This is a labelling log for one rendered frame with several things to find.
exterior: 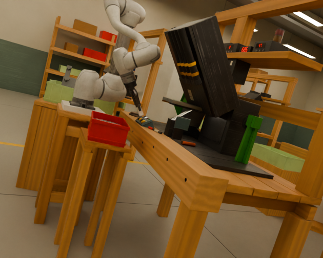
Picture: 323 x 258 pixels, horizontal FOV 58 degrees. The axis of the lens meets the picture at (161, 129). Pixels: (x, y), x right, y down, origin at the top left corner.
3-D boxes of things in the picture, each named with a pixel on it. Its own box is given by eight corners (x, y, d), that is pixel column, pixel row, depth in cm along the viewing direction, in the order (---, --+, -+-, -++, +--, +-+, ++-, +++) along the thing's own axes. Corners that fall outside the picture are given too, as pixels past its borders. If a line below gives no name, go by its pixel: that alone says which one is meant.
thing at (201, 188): (188, 210, 113) (200, 174, 111) (116, 126, 250) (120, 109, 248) (218, 213, 118) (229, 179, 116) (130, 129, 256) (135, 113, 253)
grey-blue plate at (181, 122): (171, 138, 176) (177, 116, 174) (169, 137, 178) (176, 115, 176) (184, 141, 179) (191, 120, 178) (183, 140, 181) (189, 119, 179)
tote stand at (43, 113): (15, 187, 252) (34, 100, 241) (31, 168, 302) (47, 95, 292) (92, 201, 267) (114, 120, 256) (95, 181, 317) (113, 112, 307)
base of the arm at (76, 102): (69, 105, 200) (71, 98, 199) (68, 102, 220) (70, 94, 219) (96, 111, 206) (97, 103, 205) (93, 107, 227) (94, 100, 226)
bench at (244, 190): (139, 369, 124) (198, 179, 112) (95, 206, 260) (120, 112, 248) (263, 354, 150) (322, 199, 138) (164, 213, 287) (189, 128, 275)
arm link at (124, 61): (117, 76, 177) (137, 70, 175) (108, 51, 172) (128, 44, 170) (119, 73, 187) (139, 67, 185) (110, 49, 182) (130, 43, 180)
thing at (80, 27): (142, 122, 892) (163, 49, 861) (39, 100, 754) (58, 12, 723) (137, 118, 939) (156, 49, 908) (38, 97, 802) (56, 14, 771)
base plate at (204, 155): (204, 167, 135) (206, 163, 135) (141, 120, 235) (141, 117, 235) (273, 179, 151) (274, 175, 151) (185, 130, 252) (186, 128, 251)
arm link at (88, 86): (69, 94, 216) (75, 66, 213) (92, 99, 227) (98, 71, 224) (76, 98, 203) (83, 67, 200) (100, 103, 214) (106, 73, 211)
